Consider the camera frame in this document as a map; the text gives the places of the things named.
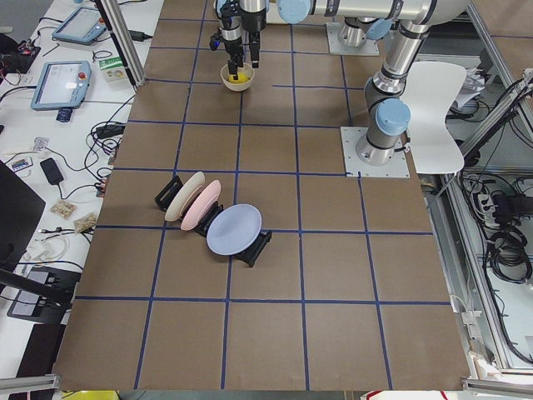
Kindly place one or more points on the black smartphone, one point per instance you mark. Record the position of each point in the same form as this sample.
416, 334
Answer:
51, 171

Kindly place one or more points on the black plate rack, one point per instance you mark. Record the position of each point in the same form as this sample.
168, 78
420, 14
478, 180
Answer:
249, 256

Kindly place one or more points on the teach pendant near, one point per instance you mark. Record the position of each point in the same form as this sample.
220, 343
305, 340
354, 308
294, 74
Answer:
62, 85

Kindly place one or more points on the white bowl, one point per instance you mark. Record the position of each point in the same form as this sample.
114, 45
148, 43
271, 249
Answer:
247, 69

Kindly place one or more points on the cream plate in rack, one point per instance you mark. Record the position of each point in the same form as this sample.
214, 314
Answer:
185, 196

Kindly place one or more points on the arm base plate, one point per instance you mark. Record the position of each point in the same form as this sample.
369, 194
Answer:
362, 160
350, 41

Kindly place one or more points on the teach pendant far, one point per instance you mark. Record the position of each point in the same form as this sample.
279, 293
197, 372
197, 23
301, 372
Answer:
83, 26

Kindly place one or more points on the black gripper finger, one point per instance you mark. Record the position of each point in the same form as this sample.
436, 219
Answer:
254, 48
239, 65
231, 67

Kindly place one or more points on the blue plate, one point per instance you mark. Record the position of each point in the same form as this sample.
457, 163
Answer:
234, 229

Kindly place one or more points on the teach pendant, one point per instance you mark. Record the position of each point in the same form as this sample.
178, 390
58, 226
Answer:
83, 26
62, 85

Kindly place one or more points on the white chair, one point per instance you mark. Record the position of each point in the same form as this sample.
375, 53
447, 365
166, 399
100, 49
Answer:
431, 88

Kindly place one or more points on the yellow lemon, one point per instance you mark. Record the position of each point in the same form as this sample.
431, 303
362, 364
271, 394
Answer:
238, 78

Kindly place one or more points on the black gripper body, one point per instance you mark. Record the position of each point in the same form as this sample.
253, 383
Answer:
254, 22
231, 38

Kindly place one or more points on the green white box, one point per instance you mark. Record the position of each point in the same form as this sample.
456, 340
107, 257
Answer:
112, 69

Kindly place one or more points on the black power adapter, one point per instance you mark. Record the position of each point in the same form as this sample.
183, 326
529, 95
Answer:
139, 36

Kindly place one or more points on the pink plate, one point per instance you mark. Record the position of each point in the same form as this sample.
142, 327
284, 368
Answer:
201, 205

